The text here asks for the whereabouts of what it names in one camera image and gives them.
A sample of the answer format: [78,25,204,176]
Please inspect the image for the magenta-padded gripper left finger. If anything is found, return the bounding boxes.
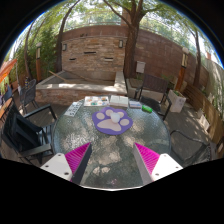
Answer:
[40,142,93,185]

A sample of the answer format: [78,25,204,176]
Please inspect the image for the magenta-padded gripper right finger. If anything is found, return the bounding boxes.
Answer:
[132,142,184,185]

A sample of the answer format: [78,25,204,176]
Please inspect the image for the purple paw-print mouse pad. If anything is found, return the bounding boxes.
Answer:
[91,106,134,136]

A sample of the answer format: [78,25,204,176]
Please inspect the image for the black mesh-seat patio chair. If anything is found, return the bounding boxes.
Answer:
[169,129,221,168]

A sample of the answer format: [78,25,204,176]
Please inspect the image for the black armrest patio chair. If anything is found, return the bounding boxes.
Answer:
[1,103,58,164]

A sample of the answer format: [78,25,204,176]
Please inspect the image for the white license plate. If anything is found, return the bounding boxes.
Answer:
[63,100,83,118]

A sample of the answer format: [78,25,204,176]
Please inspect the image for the green wipes packet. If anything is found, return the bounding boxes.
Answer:
[141,104,154,114]

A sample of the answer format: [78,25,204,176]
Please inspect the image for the white square planter box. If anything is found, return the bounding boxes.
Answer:
[167,89,187,114]

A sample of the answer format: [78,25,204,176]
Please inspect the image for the white and blue booklet stack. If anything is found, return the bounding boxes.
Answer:
[128,100,143,110]

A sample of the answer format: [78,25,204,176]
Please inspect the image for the colourful printed picture sheet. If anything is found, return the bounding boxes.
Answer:
[83,95,110,108]

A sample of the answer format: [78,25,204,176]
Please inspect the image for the stone raised garden bed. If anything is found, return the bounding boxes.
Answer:
[35,69,128,107]

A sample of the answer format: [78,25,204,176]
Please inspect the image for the black mesh-back patio chair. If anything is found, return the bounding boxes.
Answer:
[18,78,38,114]

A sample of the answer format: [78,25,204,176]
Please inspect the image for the dark slatted-back patio chair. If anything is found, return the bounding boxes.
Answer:
[134,73,173,121]

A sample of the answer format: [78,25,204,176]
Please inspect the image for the orange patio umbrella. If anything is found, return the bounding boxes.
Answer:
[0,58,18,84]

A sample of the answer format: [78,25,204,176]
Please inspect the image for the large tree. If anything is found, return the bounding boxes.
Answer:
[99,0,158,79]

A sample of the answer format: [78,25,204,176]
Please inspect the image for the tall wooden lamp post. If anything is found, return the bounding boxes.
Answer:
[175,46,190,92]

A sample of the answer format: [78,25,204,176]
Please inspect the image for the grey wall utility box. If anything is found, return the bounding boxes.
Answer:
[135,60,147,74]

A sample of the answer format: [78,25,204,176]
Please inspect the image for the short wooden lamp post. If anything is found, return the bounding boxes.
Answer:
[35,41,44,83]

